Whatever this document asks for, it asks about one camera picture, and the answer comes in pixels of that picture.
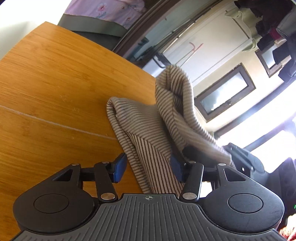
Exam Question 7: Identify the striped grey white sweater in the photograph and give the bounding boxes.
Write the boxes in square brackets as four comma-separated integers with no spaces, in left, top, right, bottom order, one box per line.
[107,65,234,195]

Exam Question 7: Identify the hanging dark clothes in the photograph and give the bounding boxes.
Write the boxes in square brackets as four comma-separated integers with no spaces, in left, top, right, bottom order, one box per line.
[234,1,295,83]

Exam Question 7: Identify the dark framed window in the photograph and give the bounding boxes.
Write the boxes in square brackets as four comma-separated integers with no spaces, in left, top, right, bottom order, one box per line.
[194,63,256,122]

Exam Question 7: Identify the upper small window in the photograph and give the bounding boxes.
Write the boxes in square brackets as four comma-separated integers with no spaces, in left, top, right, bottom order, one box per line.
[255,44,291,78]

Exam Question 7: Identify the white bin black lid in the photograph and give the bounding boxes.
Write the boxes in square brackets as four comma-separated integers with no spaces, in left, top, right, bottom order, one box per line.
[142,52,171,77]

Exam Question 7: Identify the white door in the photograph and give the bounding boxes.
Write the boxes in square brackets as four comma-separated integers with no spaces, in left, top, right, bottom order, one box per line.
[164,2,251,86]

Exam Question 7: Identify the pink floral bed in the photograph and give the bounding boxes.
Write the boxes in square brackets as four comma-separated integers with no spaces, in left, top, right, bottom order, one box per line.
[58,0,147,37]

